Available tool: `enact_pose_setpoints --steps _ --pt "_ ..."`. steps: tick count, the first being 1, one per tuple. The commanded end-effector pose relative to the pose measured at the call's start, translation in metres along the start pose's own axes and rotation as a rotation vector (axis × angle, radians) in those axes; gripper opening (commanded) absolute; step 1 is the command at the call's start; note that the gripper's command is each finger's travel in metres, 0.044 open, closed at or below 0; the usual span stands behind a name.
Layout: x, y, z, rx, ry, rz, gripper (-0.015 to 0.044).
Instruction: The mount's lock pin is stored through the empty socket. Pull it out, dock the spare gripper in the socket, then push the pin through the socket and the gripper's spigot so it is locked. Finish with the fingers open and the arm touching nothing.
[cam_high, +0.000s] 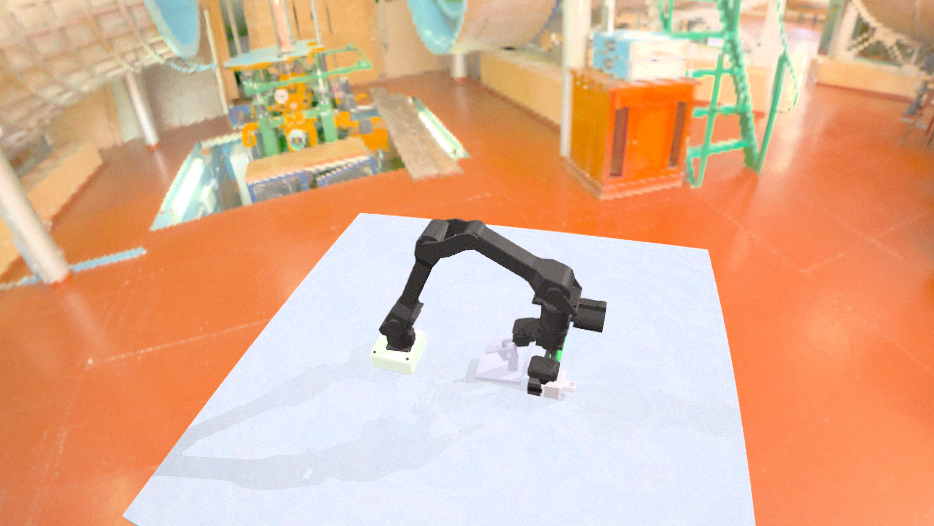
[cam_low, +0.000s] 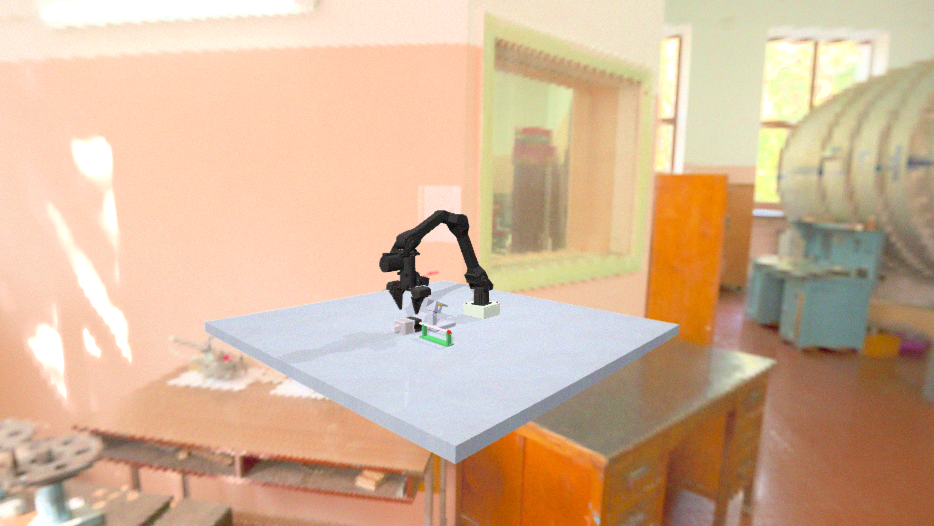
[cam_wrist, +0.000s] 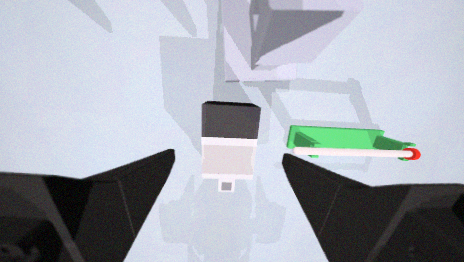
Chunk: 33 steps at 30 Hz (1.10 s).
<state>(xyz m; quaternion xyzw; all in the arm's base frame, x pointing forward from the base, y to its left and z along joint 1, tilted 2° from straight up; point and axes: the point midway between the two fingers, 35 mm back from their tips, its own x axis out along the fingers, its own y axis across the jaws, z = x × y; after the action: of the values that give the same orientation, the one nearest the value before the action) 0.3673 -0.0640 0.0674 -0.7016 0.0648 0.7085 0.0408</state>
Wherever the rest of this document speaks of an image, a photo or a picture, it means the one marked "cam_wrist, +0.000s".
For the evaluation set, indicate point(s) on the white pin with red cap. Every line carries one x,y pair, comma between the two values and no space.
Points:
407,153

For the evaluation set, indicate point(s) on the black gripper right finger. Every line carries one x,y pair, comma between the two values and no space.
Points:
351,220

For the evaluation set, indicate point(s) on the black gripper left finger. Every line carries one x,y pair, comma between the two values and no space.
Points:
97,217

